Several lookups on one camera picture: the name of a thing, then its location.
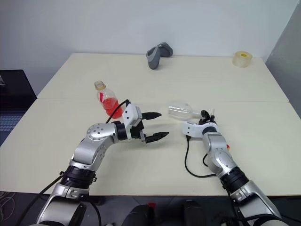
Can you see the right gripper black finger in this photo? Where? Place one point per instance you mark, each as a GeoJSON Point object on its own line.
{"type": "Point", "coordinates": [213, 118]}
{"type": "Point", "coordinates": [205, 114]}

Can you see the grey handheld scanner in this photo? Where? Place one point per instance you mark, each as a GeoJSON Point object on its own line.
{"type": "Point", "coordinates": [154, 58]}

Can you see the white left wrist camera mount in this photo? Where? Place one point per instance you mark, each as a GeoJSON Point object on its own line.
{"type": "Point", "coordinates": [131, 115]}

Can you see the black laptop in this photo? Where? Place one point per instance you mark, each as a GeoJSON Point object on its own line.
{"type": "Point", "coordinates": [16, 91]}

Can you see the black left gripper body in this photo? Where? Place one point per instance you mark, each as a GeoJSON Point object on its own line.
{"type": "Point", "coordinates": [136, 133]}

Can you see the dark rounded shape red spot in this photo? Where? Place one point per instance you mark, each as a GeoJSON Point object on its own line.
{"type": "Point", "coordinates": [141, 215]}

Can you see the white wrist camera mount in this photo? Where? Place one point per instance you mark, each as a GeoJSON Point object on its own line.
{"type": "Point", "coordinates": [131, 115]}
{"type": "Point", "coordinates": [192, 129]}

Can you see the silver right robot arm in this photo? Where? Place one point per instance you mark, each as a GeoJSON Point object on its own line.
{"type": "Point", "coordinates": [221, 155]}

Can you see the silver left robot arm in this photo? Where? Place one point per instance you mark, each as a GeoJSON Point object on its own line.
{"type": "Point", "coordinates": [89, 150]}

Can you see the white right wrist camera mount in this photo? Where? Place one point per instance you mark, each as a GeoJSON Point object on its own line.
{"type": "Point", "coordinates": [192, 129]}

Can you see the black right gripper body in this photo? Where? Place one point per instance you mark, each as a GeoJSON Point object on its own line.
{"type": "Point", "coordinates": [207, 122]}

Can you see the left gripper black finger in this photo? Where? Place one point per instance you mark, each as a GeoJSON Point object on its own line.
{"type": "Point", "coordinates": [151, 115]}
{"type": "Point", "coordinates": [156, 137]}

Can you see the bottle with red liquid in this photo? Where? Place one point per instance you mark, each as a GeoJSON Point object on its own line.
{"type": "Point", "coordinates": [110, 103]}

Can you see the clear plastic bottle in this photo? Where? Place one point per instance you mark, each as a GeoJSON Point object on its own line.
{"type": "Point", "coordinates": [178, 110]}

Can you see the translucent yellowish tape roll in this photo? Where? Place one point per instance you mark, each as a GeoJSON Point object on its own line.
{"type": "Point", "coordinates": [242, 61]}

